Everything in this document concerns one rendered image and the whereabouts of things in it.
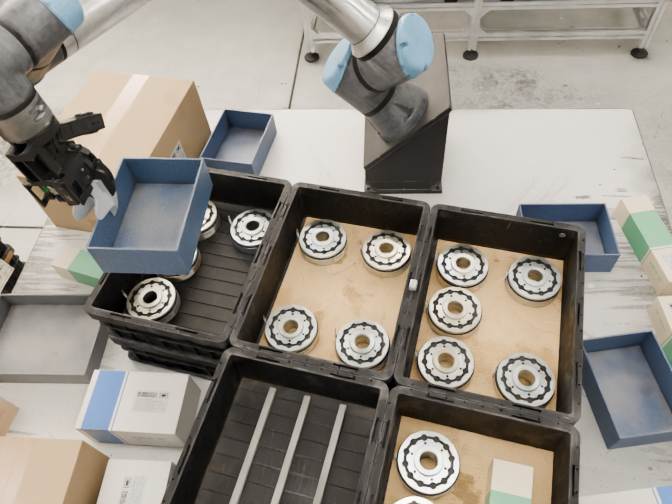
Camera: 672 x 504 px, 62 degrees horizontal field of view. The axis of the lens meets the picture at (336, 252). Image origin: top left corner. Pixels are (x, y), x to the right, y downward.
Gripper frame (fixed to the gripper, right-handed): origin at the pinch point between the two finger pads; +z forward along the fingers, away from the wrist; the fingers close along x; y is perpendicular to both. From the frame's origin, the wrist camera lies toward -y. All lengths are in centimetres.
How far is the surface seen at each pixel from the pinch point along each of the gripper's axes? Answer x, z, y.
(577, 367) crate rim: 77, 29, 15
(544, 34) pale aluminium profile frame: 101, 113, -195
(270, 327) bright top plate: 21.6, 28.8, 8.1
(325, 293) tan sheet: 30.6, 32.8, -1.9
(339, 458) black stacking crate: 37, 34, 31
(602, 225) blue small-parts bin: 91, 50, -30
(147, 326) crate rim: 1.6, 19.1, 12.9
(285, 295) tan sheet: 22.4, 31.8, -0.9
